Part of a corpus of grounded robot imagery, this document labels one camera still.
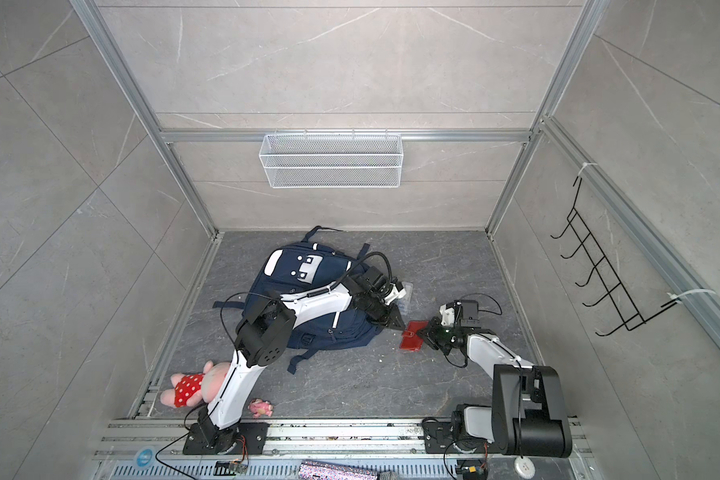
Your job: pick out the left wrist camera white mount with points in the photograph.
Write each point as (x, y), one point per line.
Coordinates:
(398, 292)

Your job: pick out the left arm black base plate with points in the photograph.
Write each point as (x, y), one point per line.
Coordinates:
(255, 438)

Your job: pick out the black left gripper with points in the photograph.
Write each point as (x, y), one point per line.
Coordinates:
(393, 320)

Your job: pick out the black wire hook rack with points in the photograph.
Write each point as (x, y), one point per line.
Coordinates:
(603, 273)

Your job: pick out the pink plush pig toy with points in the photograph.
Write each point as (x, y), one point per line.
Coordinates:
(190, 390)

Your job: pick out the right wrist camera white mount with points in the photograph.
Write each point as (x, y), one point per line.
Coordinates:
(447, 315)

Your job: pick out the small pink toy figure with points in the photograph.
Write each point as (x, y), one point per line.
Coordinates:
(259, 408)

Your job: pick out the navy blue student backpack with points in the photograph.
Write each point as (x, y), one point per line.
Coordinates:
(307, 270)

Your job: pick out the white round button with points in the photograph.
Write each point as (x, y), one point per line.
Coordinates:
(524, 467)

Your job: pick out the white wire mesh basket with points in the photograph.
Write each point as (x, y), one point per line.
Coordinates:
(336, 160)

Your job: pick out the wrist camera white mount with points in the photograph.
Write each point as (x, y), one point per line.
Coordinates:
(398, 292)
(447, 315)

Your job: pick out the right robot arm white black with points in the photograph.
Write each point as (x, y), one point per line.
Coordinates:
(527, 415)

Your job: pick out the glittery purple pouch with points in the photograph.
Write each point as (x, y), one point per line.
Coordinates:
(316, 470)

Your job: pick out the red wallet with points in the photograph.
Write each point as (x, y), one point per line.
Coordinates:
(411, 341)

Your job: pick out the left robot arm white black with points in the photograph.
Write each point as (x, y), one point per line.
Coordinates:
(312, 303)

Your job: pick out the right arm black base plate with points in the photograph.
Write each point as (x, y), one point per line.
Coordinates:
(441, 436)

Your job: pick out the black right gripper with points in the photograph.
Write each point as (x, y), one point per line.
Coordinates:
(430, 333)

